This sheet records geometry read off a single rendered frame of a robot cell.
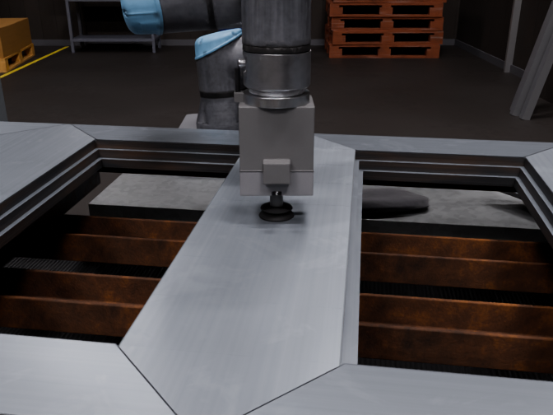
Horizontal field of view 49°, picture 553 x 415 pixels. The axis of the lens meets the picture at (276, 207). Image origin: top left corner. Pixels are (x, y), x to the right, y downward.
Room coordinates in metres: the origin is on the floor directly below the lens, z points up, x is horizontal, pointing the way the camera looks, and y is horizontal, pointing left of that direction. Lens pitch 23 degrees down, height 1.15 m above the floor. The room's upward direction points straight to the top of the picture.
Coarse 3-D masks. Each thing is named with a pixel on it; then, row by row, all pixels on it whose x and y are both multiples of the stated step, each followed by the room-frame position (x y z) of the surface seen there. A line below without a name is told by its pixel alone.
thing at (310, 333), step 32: (160, 320) 0.45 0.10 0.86; (192, 320) 0.45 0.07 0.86; (224, 320) 0.45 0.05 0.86; (256, 320) 0.45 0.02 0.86; (288, 320) 0.45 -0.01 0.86; (320, 320) 0.45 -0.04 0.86; (224, 352) 0.40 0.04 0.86; (256, 352) 0.40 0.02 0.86; (288, 352) 0.40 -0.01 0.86; (320, 352) 0.40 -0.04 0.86
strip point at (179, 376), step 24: (144, 360) 0.39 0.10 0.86; (168, 360) 0.39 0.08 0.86; (192, 360) 0.39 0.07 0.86; (216, 360) 0.39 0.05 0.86; (240, 360) 0.39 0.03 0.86; (264, 360) 0.39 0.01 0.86; (288, 360) 0.39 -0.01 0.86; (168, 384) 0.36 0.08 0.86; (192, 384) 0.36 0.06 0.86; (216, 384) 0.36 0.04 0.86; (240, 384) 0.36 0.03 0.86; (264, 384) 0.36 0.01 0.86; (288, 384) 0.36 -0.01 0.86; (192, 408) 0.34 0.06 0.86; (216, 408) 0.34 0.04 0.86; (240, 408) 0.34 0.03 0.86
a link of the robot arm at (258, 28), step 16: (256, 0) 0.65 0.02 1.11; (272, 0) 0.64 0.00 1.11; (288, 0) 0.64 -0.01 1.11; (304, 0) 0.65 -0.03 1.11; (256, 16) 0.65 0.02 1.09; (272, 16) 0.64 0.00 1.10; (288, 16) 0.64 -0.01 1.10; (304, 16) 0.65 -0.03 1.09; (256, 32) 0.65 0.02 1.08; (272, 32) 0.64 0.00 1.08; (288, 32) 0.64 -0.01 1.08; (304, 32) 0.66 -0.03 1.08; (256, 48) 0.65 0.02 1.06; (272, 48) 0.64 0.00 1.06; (288, 48) 0.64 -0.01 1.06; (304, 48) 0.66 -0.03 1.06
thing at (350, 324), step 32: (96, 160) 0.98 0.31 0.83; (128, 160) 0.98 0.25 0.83; (160, 160) 0.98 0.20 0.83; (192, 160) 0.97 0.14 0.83; (224, 160) 0.97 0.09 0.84; (384, 160) 0.94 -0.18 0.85; (416, 160) 0.93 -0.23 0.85; (448, 160) 0.92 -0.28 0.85; (480, 160) 0.91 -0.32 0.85; (512, 160) 0.91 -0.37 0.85; (32, 192) 0.79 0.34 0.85; (64, 192) 0.85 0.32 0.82; (352, 192) 0.78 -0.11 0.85; (544, 192) 0.79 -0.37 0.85; (0, 224) 0.70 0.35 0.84; (352, 224) 0.68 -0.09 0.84; (544, 224) 0.72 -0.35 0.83; (352, 256) 0.60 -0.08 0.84; (352, 288) 0.53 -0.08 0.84; (352, 320) 0.49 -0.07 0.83; (352, 352) 0.44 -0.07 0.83
